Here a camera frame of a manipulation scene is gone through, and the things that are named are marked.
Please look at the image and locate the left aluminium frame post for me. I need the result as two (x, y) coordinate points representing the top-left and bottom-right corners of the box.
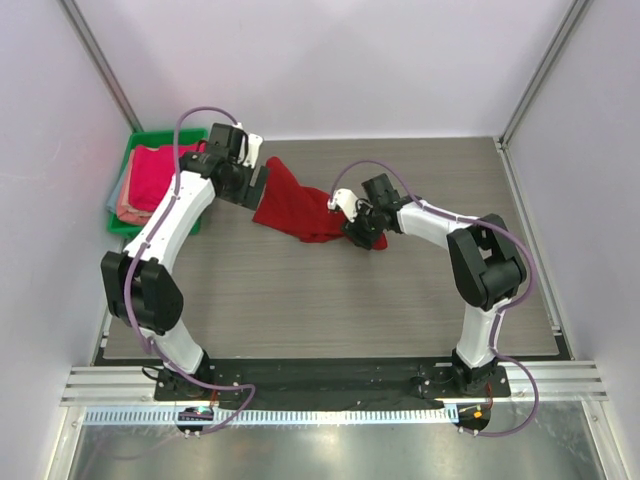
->
(56, 0), (144, 132)

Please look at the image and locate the slotted cable duct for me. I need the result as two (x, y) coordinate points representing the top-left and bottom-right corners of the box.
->
(83, 405), (458, 427)

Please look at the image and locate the grey-blue folded t-shirt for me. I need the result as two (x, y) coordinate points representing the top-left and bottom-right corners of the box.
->
(105, 172), (125, 214)

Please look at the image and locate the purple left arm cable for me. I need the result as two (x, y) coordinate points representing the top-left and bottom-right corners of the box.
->
(123, 105), (259, 434)

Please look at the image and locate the aluminium front rail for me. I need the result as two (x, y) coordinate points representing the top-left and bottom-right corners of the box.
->
(60, 361), (608, 407)

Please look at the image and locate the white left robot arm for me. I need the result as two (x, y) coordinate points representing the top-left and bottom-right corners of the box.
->
(100, 123), (268, 400)

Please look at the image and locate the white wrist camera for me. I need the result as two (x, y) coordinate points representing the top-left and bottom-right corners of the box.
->
(234, 122), (264, 168)
(327, 188), (359, 223)

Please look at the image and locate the dark red t-shirt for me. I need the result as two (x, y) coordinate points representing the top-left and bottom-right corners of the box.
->
(252, 157), (388, 250)

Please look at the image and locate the salmon folded t-shirt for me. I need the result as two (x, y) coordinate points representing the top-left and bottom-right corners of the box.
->
(116, 151), (153, 226)

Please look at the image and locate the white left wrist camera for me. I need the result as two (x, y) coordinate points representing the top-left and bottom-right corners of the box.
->
(234, 122), (264, 168)

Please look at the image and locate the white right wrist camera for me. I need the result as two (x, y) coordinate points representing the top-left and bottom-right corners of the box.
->
(327, 188), (359, 223)

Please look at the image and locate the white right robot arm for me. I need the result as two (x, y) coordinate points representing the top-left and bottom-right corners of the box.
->
(327, 174), (528, 396)

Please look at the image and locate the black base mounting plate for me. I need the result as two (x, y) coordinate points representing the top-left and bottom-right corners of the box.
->
(142, 357), (511, 412)

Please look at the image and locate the aluminium frame post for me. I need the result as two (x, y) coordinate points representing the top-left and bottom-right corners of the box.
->
(497, 0), (594, 149)
(56, 0), (144, 132)

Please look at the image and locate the right aluminium frame post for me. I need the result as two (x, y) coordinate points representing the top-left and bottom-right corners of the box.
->
(497, 0), (594, 149)

